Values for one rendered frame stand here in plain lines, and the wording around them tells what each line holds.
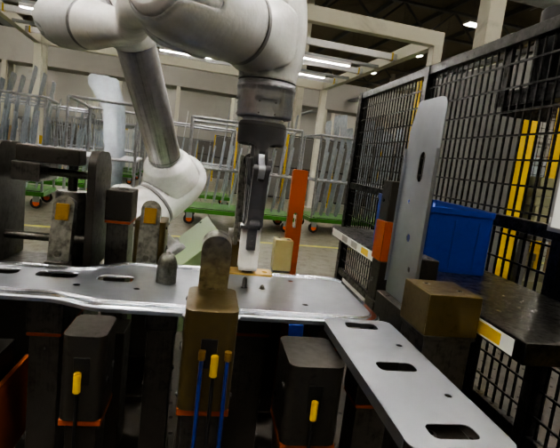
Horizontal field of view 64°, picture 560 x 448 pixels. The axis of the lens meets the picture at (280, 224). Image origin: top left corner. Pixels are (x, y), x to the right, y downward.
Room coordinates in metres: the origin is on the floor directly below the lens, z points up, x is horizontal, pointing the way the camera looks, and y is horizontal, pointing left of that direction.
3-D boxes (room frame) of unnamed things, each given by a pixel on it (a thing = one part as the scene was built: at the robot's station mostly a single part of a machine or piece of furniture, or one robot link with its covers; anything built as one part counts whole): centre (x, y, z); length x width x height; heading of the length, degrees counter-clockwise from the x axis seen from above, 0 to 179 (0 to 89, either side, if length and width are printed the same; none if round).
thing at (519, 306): (0.98, -0.35, 1.01); 0.90 x 0.22 x 0.03; 10
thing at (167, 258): (0.69, 0.17, 1.02); 0.03 x 0.03 x 0.07
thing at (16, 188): (0.85, 0.44, 0.94); 0.18 x 0.13 x 0.49; 100
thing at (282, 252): (0.85, -0.01, 0.88); 0.04 x 0.04 x 0.37; 10
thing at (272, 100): (0.71, 0.05, 1.30); 0.09 x 0.09 x 0.06
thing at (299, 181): (0.88, -0.03, 0.95); 0.03 x 0.01 x 0.50; 100
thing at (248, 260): (0.70, 0.04, 1.07); 0.03 x 0.01 x 0.07; 100
